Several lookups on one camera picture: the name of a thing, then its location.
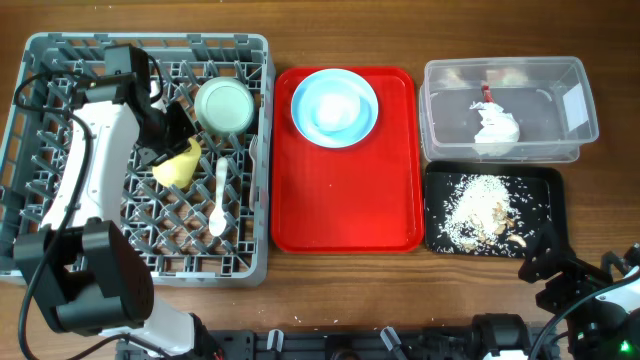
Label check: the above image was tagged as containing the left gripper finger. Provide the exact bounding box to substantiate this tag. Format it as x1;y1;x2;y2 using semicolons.
135;142;186;166
165;102;196;145

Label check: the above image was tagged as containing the grey dishwasher rack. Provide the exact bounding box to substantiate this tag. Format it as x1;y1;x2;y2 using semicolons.
1;33;276;287

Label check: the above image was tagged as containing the red plastic tray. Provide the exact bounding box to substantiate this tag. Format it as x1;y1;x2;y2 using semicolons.
270;66;425;254

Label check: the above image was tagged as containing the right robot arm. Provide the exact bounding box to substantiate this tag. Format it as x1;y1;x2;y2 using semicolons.
466;222;639;359

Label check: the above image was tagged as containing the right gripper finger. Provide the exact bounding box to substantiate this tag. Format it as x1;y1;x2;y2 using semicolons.
518;221;575;283
600;243;640;275

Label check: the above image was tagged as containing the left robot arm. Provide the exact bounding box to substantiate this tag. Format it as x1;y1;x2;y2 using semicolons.
14;67;216;359

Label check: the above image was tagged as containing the white plastic fork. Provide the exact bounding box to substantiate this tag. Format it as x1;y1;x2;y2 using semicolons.
249;135;259;212

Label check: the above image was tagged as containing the rice food waste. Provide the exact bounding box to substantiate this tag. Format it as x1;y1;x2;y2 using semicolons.
436;175;527;257

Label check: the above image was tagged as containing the red snack wrapper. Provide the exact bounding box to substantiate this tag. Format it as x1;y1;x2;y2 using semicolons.
481;84;494;103

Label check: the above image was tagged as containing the white napkin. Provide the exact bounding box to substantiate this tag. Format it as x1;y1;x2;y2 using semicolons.
469;102;520;157

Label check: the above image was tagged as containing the light green saucer bowl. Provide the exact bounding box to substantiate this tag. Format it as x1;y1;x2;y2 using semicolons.
310;91;360;132

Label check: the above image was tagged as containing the clear plastic bin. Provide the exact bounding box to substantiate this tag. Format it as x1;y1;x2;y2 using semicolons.
419;56;599;163

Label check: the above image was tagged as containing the white plastic spoon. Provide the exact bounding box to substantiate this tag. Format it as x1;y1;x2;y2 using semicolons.
209;157;228;237

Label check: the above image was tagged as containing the light blue plate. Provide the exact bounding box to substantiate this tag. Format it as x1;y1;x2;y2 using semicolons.
290;68;379;149

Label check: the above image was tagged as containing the black tray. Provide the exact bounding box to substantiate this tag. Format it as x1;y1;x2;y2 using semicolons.
423;161;568;258

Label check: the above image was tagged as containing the yellow plastic cup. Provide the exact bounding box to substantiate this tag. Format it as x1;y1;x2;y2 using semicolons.
152;138;202;189

